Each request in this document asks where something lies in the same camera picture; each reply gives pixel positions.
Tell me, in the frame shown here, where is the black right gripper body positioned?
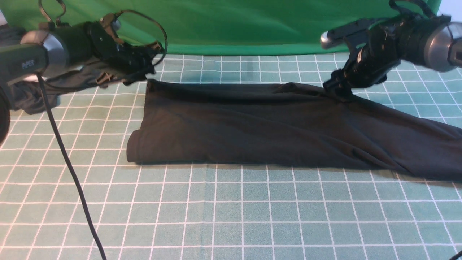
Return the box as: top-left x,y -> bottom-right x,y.
331,35 -> 401,89

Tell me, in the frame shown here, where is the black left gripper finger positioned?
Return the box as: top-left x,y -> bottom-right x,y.
97,73 -> 116,89
122,70 -> 156,86

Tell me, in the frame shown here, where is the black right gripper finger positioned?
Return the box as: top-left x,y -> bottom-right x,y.
322,78 -> 356,101

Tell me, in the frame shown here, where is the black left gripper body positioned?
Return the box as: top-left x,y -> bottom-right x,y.
108,43 -> 165,81

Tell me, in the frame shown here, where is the dark gray long-sleeve top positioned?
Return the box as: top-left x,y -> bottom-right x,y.
126,80 -> 462,182

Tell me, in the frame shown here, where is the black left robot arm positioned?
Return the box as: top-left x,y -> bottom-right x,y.
1,18 -> 168,142

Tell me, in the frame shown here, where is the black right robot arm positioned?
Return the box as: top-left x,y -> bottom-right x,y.
320,14 -> 461,99

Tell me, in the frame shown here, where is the green backdrop cloth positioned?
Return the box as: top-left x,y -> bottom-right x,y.
0,0 -> 442,56

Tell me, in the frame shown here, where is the crumpled dark gray garment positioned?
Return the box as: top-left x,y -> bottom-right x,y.
0,26 -> 101,115

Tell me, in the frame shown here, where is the green checkered tablecloth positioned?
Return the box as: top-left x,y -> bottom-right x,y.
0,51 -> 462,260

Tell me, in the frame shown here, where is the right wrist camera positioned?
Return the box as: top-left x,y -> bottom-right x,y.
320,18 -> 382,51

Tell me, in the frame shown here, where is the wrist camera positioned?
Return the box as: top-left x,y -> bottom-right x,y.
320,18 -> 382,51
100,13 -> 122,35

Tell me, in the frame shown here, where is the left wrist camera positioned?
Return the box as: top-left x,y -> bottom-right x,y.
100,13 -> 122,35

